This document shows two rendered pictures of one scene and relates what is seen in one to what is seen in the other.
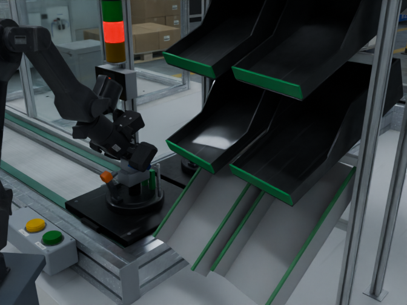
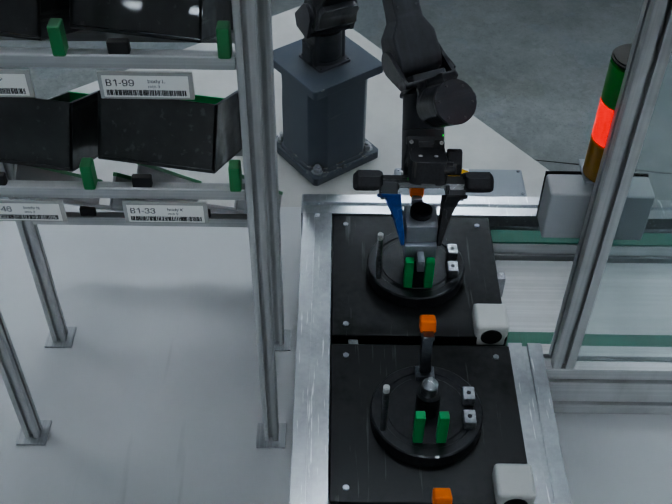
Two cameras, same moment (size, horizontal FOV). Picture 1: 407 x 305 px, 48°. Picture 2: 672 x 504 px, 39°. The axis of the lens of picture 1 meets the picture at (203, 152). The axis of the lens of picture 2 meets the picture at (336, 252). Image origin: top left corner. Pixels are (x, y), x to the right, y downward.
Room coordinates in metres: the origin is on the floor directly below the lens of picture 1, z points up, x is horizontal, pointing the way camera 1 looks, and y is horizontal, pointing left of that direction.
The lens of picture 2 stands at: (1.58, -0.56, 1.95)
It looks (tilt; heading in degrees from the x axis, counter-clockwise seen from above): 45 degrees down; 137
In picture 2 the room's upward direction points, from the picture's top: 1 degrees clockwise
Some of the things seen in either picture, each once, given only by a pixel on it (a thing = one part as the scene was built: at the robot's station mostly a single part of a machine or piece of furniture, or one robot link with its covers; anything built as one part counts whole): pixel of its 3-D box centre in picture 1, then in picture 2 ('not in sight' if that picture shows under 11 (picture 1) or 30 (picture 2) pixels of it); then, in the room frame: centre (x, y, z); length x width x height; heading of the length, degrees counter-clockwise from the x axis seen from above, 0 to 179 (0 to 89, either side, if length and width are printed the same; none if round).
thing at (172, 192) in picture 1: (135, 203); (414, 276); (0.96, 0.16, 0.96); 0.24 x 0.24 x 0.02; 48
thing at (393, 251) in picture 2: (134, 196); (415, 267); (0.96, 0.16, 0.98); 0.14 x 0.14 x 0.02
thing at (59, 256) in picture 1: (37, 238); (458, 195); (0.86, 0.37, 0.93); 0.21 x 0.07 x 0.06; 48
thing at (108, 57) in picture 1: (115, 51); (609, 155); (1.17, 0.23, 1.28); 0.05 x 0.05 x 0.05
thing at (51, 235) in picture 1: (52, 239); not in sight; (0.81, 0.32, 0.96); 0.04 x 0.04 x 0.02
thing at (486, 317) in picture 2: not in sight; (489, 324); (1.10, 0.17, 0.97); 0.05 x 0.05 x 0.04; 48
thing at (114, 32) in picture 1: (114, 31); (619, 119); (1.17, 0.23, 1.33); 0.05 x 0.05 x 0.05
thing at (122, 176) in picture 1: (136, 165); (420, 232); (0.97, 0.16, 1.06); 0.08 x 0.04 x 0.07; 138
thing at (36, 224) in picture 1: (36, 226); not in sight; (0.86, 0.37, 0.96); 0.04 x 0.04 x 0.02
